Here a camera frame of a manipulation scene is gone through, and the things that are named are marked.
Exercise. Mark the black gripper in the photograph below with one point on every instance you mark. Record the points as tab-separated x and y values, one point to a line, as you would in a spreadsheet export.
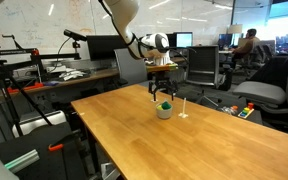
164	80

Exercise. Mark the green cylinder block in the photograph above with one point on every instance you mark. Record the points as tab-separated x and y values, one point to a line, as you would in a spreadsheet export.
166	105

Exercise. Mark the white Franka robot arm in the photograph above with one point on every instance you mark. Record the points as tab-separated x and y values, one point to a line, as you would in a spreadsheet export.
120	13

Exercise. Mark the grey bowl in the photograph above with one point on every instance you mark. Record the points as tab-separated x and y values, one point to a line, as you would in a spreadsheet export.
164	115

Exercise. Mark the black mesh office chair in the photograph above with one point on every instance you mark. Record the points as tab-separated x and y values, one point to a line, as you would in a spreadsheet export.
202	65

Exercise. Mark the dark blue-screen monitor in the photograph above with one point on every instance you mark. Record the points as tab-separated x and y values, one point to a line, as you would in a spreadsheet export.
172	41

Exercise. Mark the bright white-screen monitor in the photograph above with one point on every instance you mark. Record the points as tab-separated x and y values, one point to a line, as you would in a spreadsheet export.
184	40

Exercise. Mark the pale flat toy orange end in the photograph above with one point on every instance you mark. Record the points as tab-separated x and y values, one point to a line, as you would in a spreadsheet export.
230	110

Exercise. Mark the large dark monitor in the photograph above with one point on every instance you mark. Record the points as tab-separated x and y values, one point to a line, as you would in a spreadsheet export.
99	48

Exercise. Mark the small distant monitor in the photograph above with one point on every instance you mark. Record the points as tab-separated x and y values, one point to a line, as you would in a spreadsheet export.
224	40

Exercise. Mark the colourful wooden stacking toy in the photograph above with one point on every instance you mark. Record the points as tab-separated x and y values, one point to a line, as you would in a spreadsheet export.
246	111

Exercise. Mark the beige lamp shade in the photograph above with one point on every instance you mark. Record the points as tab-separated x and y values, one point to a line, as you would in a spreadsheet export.
235	29

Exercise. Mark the seated person brown jacket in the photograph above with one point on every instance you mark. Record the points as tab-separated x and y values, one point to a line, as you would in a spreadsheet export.
247	46

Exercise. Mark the white crumpled papers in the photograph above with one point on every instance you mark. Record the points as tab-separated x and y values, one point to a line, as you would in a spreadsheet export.
71	74

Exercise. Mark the black low side table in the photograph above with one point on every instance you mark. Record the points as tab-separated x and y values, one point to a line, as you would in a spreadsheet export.
254	119

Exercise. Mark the grey padded office chair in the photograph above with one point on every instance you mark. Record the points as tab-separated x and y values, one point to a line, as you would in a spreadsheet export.
260	91

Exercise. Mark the white rounded machine cover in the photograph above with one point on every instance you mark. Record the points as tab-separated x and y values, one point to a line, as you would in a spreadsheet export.
40	121

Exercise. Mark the orange bar clamp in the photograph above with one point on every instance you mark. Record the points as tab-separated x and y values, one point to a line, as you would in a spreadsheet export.
27	88

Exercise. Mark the clear plastic post stand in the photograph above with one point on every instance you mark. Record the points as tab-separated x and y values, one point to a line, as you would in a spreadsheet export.
152	99
184	106

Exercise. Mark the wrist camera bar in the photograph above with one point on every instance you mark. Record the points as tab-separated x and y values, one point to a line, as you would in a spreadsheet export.
162	68

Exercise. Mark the long wooden wall desk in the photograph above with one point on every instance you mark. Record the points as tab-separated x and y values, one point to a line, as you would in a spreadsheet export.
84	77

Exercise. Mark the black stereo camera bar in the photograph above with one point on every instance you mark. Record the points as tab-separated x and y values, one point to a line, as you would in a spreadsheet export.
74	35

